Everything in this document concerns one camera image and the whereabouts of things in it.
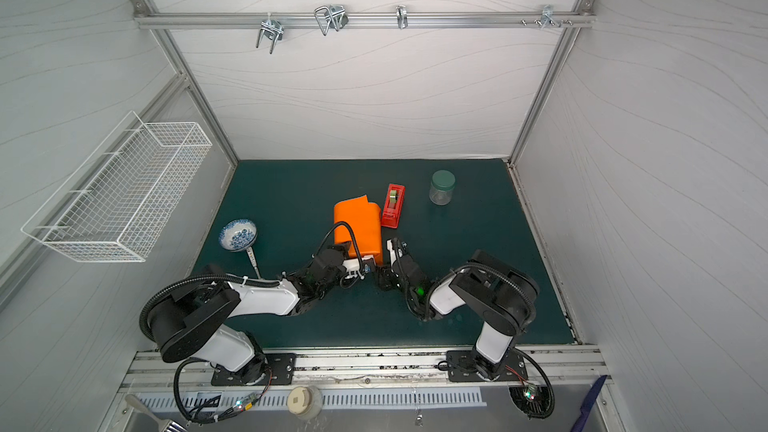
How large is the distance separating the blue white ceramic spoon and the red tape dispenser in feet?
1.42

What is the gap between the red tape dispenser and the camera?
39.0 inches

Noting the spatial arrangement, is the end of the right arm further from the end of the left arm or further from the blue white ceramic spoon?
the blue white ceramic spoon

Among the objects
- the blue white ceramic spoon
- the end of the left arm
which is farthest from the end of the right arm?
the blue white ceramic spoon

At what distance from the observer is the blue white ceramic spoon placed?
0.95 m
